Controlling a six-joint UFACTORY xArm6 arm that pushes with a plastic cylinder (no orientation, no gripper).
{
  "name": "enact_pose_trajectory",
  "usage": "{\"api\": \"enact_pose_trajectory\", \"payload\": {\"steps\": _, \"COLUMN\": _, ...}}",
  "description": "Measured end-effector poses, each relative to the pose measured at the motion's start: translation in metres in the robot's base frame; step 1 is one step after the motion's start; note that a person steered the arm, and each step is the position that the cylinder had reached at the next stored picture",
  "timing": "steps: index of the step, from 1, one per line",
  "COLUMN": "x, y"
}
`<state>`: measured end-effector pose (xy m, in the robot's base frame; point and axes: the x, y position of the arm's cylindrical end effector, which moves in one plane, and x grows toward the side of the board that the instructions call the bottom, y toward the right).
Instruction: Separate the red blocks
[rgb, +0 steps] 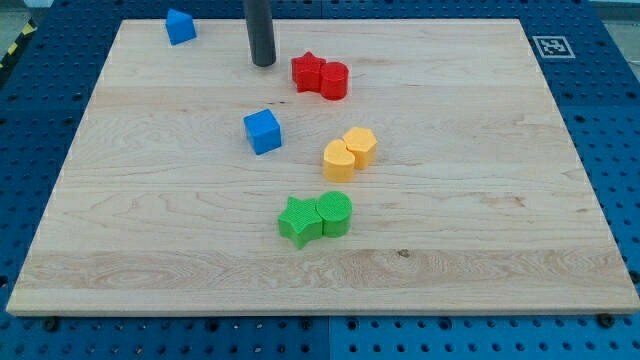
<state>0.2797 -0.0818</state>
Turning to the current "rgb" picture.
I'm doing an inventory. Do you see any black bolt front right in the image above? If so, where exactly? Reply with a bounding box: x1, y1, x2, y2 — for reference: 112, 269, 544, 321
596, 313, 616, 329

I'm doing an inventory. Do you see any yellow hexagon block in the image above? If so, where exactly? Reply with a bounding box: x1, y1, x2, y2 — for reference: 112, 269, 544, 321
343, 127, 378, 170

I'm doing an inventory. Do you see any yellow heart block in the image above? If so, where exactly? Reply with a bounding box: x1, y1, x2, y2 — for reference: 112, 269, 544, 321
323, 139, 355, 182

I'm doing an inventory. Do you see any light wooden board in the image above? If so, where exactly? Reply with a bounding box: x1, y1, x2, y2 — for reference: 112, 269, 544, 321
7, 19, 639, 317

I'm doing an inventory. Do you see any white fiducial marker tag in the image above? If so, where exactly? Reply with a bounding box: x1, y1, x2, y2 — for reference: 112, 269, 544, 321
532, 35, 575, 59

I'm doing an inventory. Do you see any blue pentagon prism block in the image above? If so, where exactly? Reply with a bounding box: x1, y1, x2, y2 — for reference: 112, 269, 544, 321
165, 8, 197, 45

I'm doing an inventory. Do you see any black bolt front left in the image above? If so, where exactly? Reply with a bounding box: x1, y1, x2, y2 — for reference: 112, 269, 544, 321
42, 317, 59, 333

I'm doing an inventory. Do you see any green star block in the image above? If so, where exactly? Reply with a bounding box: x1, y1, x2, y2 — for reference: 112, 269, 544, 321
278, 196, 323, 250

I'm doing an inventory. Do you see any green cylinder block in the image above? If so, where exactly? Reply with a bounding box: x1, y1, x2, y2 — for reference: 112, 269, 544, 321
316, 191, 353, 238

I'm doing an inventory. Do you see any red star block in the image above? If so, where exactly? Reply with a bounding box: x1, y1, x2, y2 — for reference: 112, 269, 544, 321
291, 51, 326, 92

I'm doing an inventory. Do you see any blue cube block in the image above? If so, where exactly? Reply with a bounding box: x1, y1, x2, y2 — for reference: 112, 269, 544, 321
243, 109, 282, 155

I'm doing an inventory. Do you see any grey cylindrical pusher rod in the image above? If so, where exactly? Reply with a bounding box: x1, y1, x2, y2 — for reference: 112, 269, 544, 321
243, 0, 276, 67

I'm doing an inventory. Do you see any red cylinder block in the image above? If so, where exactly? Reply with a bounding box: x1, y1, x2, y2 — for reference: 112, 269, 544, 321
320, 62, 349, 100

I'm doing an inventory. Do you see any black bolt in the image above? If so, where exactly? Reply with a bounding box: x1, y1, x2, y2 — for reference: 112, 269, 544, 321
596, 313, 616, 329
42, 317, 59, 333

